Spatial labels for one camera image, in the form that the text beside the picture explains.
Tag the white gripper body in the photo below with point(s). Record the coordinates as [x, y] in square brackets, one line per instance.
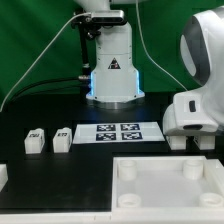
[186, 116]

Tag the white square table top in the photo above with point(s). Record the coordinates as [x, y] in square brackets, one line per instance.
[167, 182]

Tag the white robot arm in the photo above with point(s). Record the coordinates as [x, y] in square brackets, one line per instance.
[115, 81]

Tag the white sheet with AprilTags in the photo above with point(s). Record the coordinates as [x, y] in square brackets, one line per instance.
[117, 133]

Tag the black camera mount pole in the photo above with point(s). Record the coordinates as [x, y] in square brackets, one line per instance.
[86, 70]

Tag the grey mounted camera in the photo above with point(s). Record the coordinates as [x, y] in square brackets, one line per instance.
[105, 18]

